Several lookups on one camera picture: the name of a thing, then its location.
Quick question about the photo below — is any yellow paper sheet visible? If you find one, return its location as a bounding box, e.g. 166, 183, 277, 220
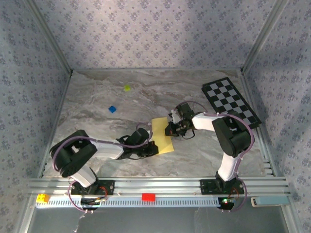
151, 117, 175, 155

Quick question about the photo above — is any controller board with green light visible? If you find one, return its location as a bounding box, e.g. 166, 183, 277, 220
217, 197, 237, 211

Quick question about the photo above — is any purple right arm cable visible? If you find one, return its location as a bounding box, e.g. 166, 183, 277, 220
175, 100, 255, 214

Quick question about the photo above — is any grey-blue flat box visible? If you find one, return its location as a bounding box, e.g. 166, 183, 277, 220
251, 196, 290, 207

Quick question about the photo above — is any white slotted cable duct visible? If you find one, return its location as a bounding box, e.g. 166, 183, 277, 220
35, 196, 221, 208

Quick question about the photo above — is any controller board with red wires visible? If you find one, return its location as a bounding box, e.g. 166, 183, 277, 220
80, 197, 108, 211

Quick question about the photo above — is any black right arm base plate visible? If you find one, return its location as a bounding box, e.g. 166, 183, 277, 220
199, 179, 245, 195

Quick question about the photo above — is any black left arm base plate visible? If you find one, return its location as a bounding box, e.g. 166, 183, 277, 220
70, 180, 115, 196

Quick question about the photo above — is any aluminium mounting rail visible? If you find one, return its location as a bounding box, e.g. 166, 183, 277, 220
26, 177, 292, 197

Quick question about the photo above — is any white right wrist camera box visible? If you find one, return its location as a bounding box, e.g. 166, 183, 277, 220
169, 110, 181, 124

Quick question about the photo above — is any black and white checkerboard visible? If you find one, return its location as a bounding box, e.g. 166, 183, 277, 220
201, 77, 262, 131

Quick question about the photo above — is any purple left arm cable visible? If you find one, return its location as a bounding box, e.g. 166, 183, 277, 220
52, 122, 153, 215

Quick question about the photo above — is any aluminium frame post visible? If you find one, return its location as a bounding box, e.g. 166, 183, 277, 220
24, 0, 73, 75
240, 0, 290, 73

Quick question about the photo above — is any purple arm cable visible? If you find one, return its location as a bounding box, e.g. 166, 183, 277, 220
52, 122, 153, 215
175, 100, 255, 214

